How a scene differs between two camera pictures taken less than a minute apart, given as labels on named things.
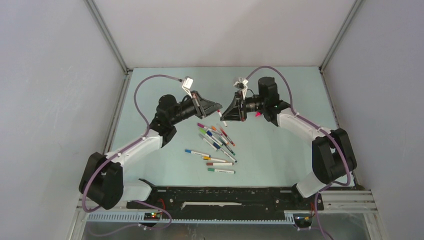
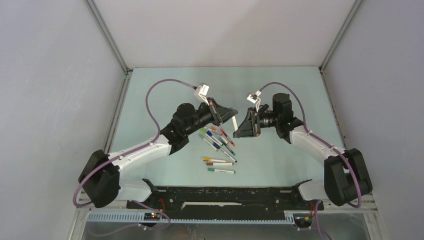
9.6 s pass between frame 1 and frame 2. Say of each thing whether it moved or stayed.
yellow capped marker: stayed
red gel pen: stayed
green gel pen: stayed
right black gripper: moved
